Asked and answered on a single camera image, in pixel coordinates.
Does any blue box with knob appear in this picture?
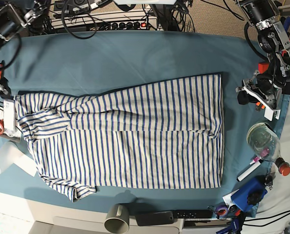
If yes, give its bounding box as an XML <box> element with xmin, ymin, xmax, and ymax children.
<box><xmin>231</xmin><ymin>176</ymin><xmax>268</xmax><ymax>213</ymax></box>

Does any white paper roll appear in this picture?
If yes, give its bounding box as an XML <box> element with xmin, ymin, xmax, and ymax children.
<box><xmin>0</xmin><ymin>141</ymin><xmax>37</xmax><ymax>177</ymax></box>

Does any orange black utility knife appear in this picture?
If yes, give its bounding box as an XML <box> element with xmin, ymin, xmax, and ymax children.
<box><xmin>255</xmin><ymin>101</ymin><xmax>265</xmax><ymax>112</ymax></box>

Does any black square block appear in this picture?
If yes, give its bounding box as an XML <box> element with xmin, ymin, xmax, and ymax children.
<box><xmin>282</xmin><ymin>82</ymin><xmax>290</xmax><ymax>95</ymax></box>

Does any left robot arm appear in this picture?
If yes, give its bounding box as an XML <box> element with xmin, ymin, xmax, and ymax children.
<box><xmin>236</xmin><ymin>0</ymin><xmax>290</xmax><ymax>120</ymax></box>

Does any black smartphone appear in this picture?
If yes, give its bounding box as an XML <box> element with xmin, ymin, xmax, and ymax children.
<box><xmin>135</xmin><ymin>211</ymin><xmax>174</xmax><ymax>226</ymax></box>

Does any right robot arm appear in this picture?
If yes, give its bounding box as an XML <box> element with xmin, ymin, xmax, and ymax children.
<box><xmin>0</xmin><ymin>0</ymin><xmax>50</xmax><ymax>99</ymax></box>

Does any blue clamp bottom edge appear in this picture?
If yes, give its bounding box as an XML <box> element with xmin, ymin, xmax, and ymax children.
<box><xmin>216</xmin><ymin>218</ymin><xmax>245</xmax><ymax>234</ymax></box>

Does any white blister pack box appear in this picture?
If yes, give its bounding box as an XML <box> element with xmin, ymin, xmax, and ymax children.
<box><xmin>3</xmin><ymin>100</ymin><xmax>16</xmax><ymax>133</ymax></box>

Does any clear bottle red cap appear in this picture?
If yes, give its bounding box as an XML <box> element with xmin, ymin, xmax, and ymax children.
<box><xmin>247</xmin><ymin>122</ymin><xmax>290</xmax><ymax>176</ymax></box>

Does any teal table cloth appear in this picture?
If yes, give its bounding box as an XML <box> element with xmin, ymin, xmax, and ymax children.
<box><xmin>0</xmin><ymin>30</ymin><xmax>290</xmax><ymax>217</ymax></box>

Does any purple tape roll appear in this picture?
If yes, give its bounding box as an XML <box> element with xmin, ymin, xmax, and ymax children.
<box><xmin>215</xmin><ymin>205</ymin><xmax>229</xmax><ymax>218</ymax></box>

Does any white marker pen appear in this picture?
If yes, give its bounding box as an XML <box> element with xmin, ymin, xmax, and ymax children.
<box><xmin>236</xmin><ymin>158</ymin><xmax>263</xmax><ymax>182</ymax></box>

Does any blue white striped T-shirt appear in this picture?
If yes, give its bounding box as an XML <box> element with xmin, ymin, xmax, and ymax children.
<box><xmin>14</xmin><ymin>74</ymin><xmax>224</xmax><ymax>202</ymax></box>

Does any black power strip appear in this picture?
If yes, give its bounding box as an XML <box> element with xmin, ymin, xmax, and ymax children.
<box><xmin>97</xmin><ymin>21</ymin><xmax>155</xmax><ymax>31</ymax></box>

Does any grey ceramic mug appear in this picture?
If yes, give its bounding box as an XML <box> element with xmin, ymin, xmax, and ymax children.
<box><xmin>104</xmin><ymin>204</ymin><xmax>129</xmax><ymax>234</ymax></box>

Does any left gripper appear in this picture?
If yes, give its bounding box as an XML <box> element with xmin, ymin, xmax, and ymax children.
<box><xmin>235</xmin><ymin>72</ymin><xmax>282</xmax><ymax>121</ymax></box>

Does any red cube block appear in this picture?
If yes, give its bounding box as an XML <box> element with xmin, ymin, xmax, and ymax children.
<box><xmin>258</xmin><ymin>62</ymin><xmax>269</xmax><ymax>74</ymax></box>

